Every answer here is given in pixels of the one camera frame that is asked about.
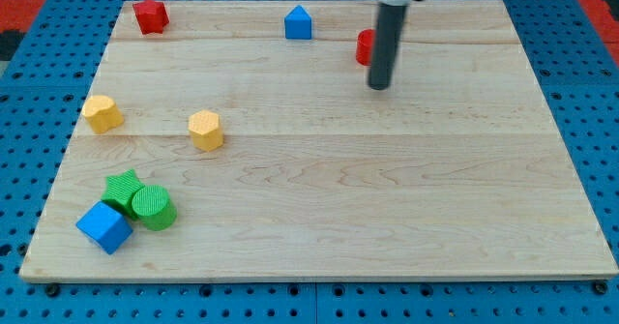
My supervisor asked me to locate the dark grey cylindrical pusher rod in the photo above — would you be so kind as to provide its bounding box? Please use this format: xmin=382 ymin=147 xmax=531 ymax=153
xmin=368 ymin=2 xmax=408 ymax=91

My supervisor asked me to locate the yellow hexagon block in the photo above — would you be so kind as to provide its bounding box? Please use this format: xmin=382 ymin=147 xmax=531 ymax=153
xmin=188 ymin=109 xmax=223 ymax=152

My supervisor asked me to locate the green circle block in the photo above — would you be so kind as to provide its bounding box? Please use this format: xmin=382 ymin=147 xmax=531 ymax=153
xmin=132 ymin=185 xmax=177 ymax=231

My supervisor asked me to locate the red cylinder block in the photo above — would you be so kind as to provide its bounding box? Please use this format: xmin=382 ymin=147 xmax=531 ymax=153
xmin=355 ymin=28 xmax=375 ymax=66

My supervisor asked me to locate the blue pentagon block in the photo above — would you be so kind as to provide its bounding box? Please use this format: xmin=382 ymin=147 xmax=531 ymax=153
xmin=284 ymin=5 xmax=312 ymax=40

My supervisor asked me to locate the light wooden board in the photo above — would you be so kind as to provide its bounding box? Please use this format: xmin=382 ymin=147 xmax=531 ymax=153
xmin=20 ymin=0 xmax=618 ymax=283

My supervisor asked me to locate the red star block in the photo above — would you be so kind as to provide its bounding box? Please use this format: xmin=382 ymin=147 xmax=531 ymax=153
xmin=133 ymin=0 xmax=169 ymax=35

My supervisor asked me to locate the yellow heart block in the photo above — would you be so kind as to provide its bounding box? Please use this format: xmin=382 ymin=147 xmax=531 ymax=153
xmin=81 ymin=95 xmax=124 ymax=134

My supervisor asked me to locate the green star block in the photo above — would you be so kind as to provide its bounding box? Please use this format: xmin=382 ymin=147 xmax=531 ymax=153
xmin=101 ymin=169 xmax=145 ymax=221

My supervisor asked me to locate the blue cube block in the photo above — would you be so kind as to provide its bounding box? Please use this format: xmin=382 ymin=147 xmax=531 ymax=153
xmin=75 ymin=201 xmax=133 ymax=254

